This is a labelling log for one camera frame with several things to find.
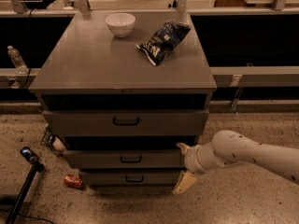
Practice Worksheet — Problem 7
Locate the black pole stand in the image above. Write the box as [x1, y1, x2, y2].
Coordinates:
[5, 161, 43, 224]

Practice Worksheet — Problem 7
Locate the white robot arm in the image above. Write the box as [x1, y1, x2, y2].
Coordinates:
[173, 130, 299, 194]

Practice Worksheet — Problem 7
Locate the grey bottom drawer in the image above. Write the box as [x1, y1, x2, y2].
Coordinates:
[78, 169, 181, 186]

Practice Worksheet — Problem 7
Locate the grey drawer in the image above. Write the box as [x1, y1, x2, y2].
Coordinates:
[43, 110, 208, 136]
[78, 169, 181, 186]
[64, 148, 185, 170]

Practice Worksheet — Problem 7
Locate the grey top drawer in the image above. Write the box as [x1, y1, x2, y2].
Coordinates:
[43, 110, 208, 136]

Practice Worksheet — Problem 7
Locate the white ceramic bowl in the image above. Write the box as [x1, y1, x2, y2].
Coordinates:
[105, 13, 135, 37]

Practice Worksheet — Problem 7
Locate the blue soda can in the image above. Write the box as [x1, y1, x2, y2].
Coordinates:
[20, 147, 38, 163]

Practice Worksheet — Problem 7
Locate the dark blue chip bag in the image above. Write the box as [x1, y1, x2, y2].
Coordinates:
[136, 21, 191, 66]

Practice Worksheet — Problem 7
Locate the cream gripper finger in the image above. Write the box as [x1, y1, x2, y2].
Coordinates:
[173, 171, 197, 195]
[177, 143, 190, 155]

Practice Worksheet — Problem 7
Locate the grey drawer cabinet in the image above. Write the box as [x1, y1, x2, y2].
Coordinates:
[28, 10, 218, 188]

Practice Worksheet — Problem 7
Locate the clear plastic water bottle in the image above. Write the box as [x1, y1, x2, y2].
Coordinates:
[7, 46, 29, 75]

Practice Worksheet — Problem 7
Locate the wire basket with white object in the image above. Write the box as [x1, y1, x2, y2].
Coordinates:
[40, 125, 65, 157]

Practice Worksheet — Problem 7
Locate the metal bracket on rail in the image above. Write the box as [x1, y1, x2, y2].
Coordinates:
[229, 75, 243, 114]

